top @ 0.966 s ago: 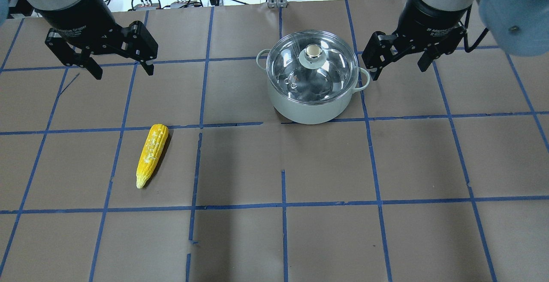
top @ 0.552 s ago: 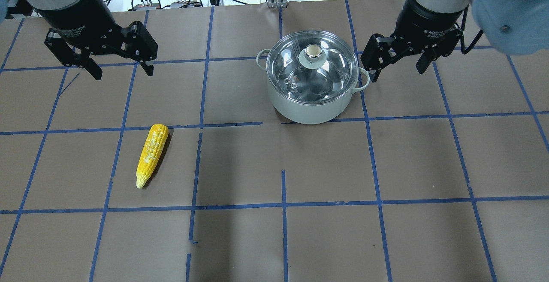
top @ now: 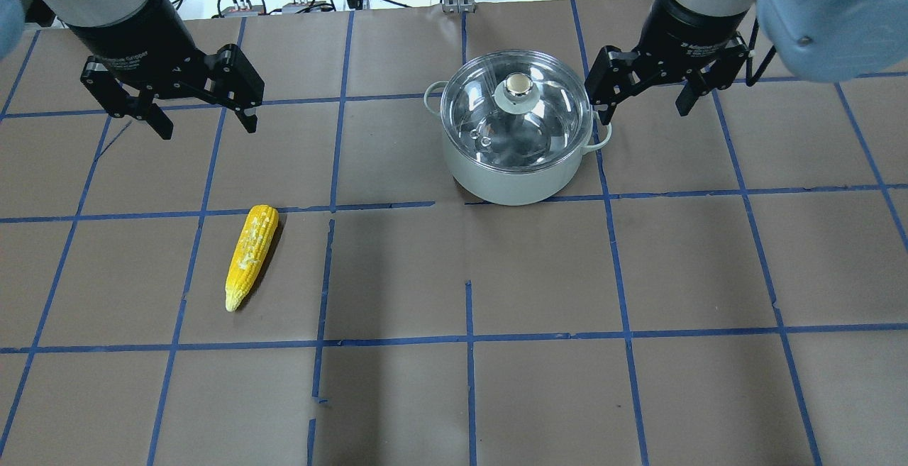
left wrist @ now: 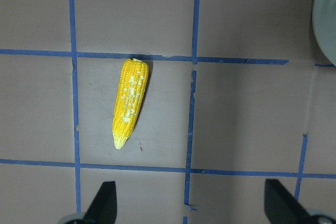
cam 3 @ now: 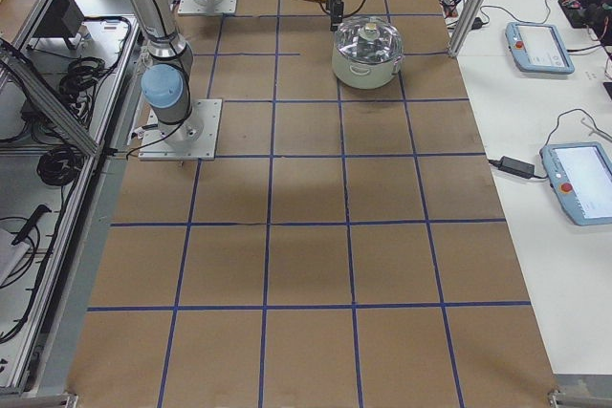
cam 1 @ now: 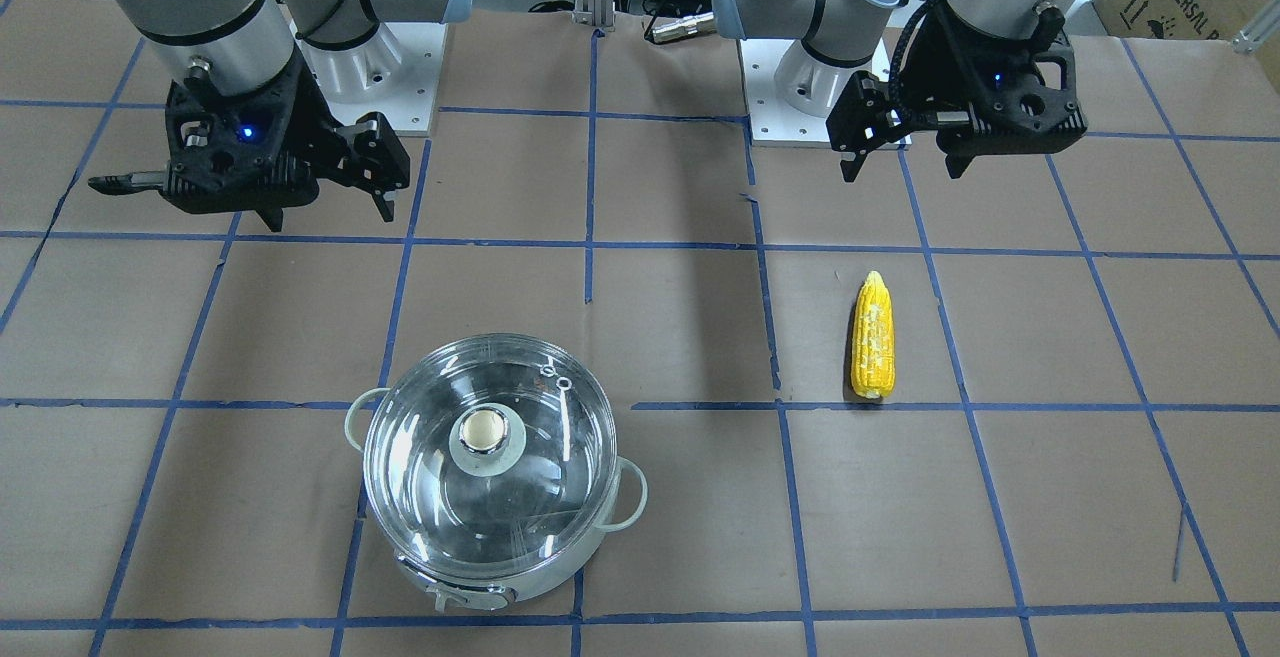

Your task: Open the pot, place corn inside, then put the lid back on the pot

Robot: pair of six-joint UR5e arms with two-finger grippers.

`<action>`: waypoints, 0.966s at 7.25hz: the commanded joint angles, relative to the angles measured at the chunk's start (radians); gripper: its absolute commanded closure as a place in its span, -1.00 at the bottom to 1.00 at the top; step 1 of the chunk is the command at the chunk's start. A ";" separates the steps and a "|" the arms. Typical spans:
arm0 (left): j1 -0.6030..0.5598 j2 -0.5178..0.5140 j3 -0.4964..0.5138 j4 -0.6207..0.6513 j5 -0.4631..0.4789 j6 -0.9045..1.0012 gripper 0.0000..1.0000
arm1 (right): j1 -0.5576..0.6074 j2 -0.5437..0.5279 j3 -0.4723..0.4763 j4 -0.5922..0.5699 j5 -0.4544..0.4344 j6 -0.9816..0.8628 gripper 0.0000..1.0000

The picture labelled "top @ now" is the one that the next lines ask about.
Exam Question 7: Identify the white cooking pot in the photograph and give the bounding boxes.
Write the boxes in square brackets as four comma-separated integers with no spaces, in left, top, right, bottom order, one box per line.
[423,49,613,206]

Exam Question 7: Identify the glass pot lid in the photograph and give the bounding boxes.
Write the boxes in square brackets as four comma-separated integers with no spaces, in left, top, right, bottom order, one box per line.
[436,50,593,173]

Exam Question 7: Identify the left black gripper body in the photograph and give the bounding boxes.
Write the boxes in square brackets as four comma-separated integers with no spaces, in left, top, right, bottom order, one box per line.
[71,0,209,98]

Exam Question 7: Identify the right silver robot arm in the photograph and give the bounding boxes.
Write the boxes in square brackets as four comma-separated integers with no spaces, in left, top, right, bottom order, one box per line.
[586,0,907,123]

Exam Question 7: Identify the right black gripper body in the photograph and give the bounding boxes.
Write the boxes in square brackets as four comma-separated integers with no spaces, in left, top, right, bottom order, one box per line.
[638,0,746,85]

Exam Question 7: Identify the yellow corn cob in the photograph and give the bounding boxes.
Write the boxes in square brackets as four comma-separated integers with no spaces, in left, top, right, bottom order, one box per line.
[224,204,279,312]

